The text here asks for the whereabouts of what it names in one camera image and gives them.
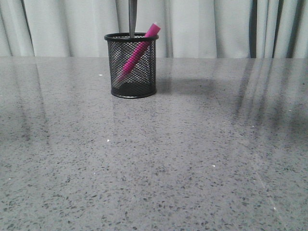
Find grey curtain backdrop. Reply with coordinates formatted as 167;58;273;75
0;0;308;58

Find black mesh pen cup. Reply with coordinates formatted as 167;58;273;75
104;33;159;98

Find grey orange scissors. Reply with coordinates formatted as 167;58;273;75
128;0;138;38

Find pink marker pen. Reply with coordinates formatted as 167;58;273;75
117;23;161;82

